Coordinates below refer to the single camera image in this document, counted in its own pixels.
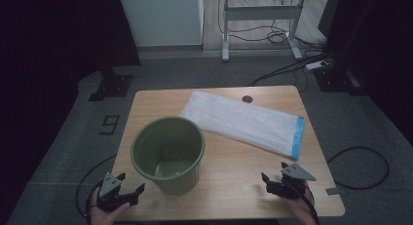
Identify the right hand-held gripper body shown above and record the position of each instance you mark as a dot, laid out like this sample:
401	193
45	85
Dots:
293	179

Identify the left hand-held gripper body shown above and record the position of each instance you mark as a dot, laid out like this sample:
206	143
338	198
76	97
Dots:
109	186

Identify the green plastic bin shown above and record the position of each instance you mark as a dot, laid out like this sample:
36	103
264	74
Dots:
168	147

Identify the white plastic bag blue band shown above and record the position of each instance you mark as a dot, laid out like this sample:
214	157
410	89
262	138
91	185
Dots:
246	124

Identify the person's left hand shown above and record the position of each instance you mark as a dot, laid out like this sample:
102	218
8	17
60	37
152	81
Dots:
100	218

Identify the person's right hand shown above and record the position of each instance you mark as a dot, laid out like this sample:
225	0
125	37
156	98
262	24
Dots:
303	213

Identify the grey tape piece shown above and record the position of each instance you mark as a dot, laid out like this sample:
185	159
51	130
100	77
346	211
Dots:
333	191

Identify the dark round table grommet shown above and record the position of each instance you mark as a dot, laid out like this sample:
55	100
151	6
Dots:
247	99

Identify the black stand base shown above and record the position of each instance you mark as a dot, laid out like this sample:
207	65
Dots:
337	80
112	85

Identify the white power strip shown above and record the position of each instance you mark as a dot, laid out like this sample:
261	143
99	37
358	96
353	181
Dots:
316	65

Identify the dark curtain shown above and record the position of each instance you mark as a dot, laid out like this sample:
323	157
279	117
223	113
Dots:
383	40
48	23

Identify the white cabinet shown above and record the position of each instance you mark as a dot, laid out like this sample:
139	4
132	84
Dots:
162	17

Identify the white metal desk frame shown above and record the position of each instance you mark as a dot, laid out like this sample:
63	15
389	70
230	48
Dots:
259	12

